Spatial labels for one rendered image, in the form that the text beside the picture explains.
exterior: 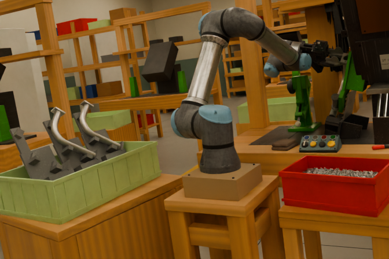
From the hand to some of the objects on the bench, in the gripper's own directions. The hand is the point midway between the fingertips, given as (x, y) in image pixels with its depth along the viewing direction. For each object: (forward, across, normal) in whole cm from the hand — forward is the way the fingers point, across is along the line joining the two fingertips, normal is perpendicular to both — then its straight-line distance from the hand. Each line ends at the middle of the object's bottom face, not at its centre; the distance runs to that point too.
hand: (345, 60), depth 190 cm
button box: (+4, -48, +4) cm, 48 cm away
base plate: (+22, -22, +20) cm, 37 cm away
